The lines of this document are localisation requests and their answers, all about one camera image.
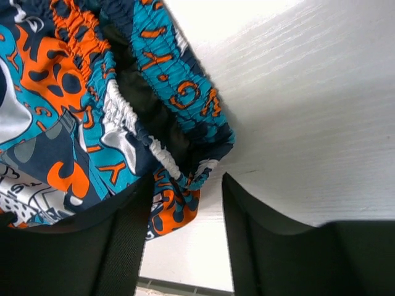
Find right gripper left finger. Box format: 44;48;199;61
1;175;154;295

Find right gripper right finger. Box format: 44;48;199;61
222;174;394;295

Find colourful patterned shorts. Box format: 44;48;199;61
1;1;235;240

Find aluminium front rail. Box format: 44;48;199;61
136;277;234;296

